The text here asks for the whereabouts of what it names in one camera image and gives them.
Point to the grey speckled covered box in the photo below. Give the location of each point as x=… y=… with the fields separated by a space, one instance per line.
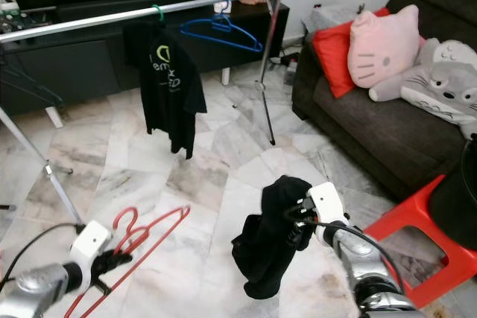
x=329 y=14

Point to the white floor power strip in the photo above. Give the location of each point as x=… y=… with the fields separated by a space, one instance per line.
x=288 y=65

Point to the pink cat face pillow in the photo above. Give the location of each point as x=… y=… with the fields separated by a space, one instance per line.
x=384 y=46

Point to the red plastic stool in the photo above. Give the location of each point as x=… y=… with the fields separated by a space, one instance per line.
x=406 y=217

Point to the dark grey fabric sofa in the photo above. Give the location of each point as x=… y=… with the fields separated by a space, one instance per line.
x=373 y=132

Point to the white tissue box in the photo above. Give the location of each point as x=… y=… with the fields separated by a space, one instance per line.
x=222 y=5

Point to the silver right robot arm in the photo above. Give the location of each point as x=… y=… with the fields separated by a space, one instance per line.
x=365 y=266

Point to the red plastic clothes hanger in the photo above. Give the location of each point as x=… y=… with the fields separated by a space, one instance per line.
x=180 y=214

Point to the grey Totoro plush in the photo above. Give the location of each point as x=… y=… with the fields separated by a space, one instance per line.
x=436 y=91

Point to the red cushion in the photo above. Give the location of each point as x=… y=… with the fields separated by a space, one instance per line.
x=334 y=57

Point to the blue plastic clothes hanger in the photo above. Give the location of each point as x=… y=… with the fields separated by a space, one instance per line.
x=221 y=22

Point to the electronics board cluster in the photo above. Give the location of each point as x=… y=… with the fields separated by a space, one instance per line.
x=9 y=20

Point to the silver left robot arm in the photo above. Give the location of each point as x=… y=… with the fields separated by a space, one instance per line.
x=45 y=292

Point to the silver metal clothes rack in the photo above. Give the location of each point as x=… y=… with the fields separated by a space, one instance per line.
x=89 y=21

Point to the black plastic bucket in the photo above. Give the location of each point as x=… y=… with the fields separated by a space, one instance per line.
x=458 y=199

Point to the green clothes hanger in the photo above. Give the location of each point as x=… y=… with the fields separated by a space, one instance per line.
x=159 y=10

